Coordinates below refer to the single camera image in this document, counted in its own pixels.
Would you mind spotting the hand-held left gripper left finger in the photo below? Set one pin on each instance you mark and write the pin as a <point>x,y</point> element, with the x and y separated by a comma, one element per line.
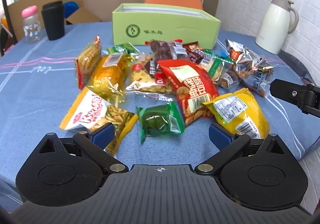
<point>103,135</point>

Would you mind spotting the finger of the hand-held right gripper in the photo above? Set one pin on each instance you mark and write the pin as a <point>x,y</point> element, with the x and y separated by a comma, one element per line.
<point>287,91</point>

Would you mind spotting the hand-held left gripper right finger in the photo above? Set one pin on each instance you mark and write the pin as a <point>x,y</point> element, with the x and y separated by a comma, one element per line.
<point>220,136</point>

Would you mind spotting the yellow white stick snack packet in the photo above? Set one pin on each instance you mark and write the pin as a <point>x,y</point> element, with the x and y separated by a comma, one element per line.
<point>85,113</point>

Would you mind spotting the clear packet with red bits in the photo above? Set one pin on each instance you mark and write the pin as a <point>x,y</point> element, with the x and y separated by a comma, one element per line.
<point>260,81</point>

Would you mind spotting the silver snack packet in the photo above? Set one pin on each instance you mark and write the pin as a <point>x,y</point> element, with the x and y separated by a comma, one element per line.
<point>243,58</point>

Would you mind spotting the small clear nut packet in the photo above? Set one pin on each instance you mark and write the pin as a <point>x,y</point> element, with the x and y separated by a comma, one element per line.
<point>228,80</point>

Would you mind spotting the clear orange bread packet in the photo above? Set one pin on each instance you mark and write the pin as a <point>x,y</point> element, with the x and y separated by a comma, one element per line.
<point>105,76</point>

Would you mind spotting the red chip packet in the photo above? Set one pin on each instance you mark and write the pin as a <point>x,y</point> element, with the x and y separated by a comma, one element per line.
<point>190,83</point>

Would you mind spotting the green white snack packet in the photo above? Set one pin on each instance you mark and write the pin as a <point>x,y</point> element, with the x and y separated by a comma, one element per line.
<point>215,66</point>

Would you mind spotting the clear yellow crisps packet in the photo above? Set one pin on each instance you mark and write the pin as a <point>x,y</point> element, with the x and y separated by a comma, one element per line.
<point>147,78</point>

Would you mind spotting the corn cracker packet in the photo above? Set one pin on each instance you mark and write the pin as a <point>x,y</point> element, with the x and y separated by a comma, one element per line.
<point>87,61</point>

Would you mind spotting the brown snack packet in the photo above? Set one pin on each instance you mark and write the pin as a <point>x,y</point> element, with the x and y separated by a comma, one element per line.
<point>193,53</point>

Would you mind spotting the green edged snack packet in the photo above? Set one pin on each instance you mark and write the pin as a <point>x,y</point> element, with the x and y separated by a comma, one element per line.
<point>122,48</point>

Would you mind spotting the clear dried dates packet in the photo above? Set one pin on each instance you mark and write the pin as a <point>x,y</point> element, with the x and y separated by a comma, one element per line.
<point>165,47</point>

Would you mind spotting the light green cardboard box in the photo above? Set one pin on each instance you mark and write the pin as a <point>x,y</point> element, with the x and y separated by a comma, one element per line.
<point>162,26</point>

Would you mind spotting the white thermos jug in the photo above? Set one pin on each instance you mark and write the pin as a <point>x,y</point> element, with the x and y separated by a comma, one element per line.
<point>272,26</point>

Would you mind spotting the blue printed tablecloth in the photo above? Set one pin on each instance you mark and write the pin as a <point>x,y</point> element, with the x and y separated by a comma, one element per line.
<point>37,103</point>

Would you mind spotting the black tumbler cup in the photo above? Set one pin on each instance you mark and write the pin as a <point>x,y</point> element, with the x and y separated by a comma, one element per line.
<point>53,21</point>

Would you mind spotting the clear bottle with pink lid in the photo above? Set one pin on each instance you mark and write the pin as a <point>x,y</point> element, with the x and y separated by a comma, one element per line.
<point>32,26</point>

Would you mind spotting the blue plastic object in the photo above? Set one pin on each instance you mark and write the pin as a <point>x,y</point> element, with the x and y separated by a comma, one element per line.
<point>71,8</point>

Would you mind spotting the black metal stand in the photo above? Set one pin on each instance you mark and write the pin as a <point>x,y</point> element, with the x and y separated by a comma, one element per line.
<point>5,3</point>

